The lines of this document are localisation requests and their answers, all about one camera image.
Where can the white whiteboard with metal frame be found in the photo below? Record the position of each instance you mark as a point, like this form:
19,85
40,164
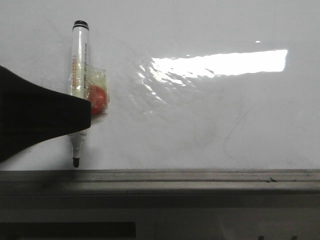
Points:
206,96

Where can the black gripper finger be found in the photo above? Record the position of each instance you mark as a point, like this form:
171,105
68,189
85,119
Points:
30,114

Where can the white whiteboard marker pen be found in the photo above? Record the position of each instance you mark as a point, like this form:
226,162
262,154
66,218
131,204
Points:
79,53

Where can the red round magnet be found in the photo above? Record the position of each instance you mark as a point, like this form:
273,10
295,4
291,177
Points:
97,97

